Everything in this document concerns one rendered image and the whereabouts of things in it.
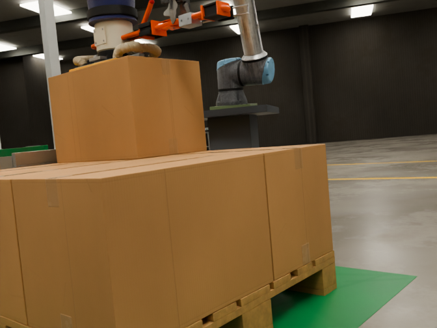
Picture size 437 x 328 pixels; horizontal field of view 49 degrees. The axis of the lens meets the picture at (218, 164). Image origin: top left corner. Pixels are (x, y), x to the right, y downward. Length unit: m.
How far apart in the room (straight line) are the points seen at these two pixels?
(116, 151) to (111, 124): 0.11
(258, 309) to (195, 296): 0.28
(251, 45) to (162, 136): 0.98
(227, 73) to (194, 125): 0.79
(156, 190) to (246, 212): 0.35
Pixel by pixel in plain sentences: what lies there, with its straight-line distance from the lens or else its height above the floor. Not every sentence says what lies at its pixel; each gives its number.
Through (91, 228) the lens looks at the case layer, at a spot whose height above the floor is 0.43.
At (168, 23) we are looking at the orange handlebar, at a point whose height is 1.07.
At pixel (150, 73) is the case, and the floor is 0.88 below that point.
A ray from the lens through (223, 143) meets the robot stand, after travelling 2.78.
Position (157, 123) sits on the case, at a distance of 1.95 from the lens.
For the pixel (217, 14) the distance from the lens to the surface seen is 1.82.
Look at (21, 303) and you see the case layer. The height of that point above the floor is 0.20.
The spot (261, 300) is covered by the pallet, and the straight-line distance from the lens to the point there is 1.48.
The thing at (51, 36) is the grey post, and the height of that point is 1.89.
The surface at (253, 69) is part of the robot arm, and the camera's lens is 2.75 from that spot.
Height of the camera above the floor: 0.61
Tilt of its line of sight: 4 degrees down
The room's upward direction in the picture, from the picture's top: 5 degrees counter-clockwise
